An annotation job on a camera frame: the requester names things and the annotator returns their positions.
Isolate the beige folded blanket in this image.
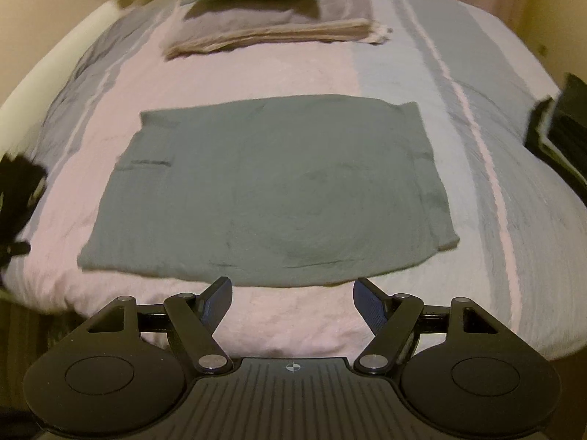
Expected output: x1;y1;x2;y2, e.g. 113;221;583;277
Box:
161;19;392;60

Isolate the grey-green towel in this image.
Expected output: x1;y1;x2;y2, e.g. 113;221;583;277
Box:
78;94;459;287

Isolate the white bed frame edge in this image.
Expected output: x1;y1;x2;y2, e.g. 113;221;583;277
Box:
1;0;123;155

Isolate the black folded clothes stack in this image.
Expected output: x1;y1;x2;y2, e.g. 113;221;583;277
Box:
524;74;586;202

